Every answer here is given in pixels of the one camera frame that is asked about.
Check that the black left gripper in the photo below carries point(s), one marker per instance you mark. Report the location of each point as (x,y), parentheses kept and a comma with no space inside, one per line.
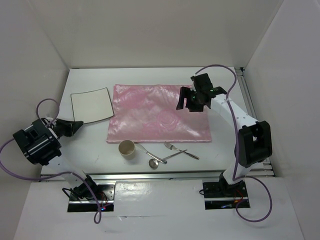
(71,127)

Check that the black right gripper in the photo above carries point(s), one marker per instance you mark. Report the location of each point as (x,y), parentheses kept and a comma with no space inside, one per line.
(185,92)

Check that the pink rose satin cloth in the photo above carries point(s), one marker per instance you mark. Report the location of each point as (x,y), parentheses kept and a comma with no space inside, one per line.
(148,114)

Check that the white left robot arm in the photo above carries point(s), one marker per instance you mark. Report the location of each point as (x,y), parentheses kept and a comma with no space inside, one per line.
(40,145)

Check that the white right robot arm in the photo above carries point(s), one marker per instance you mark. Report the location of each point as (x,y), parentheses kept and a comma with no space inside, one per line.
(253,142)

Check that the white square plate, black rim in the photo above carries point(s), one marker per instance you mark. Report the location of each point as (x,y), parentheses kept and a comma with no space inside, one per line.
(92,106)

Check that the silver fork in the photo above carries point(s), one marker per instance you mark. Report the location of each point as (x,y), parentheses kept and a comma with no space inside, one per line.
(172,147)

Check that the beige paper cup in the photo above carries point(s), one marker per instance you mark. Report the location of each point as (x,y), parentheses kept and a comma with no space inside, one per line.
(127,149)

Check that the silver table knife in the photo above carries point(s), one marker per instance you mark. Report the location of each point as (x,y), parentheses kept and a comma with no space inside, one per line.
(144,150)

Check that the silver spoon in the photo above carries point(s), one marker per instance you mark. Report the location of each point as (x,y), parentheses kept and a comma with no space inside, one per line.
(154,161)

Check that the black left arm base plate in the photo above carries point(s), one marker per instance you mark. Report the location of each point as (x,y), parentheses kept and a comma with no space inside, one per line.
(105,194)

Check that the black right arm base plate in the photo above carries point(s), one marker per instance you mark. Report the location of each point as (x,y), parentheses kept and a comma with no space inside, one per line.
(217,199)

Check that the aluminium right side rail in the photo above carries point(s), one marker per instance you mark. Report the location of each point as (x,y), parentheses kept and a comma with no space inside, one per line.
(240,73)

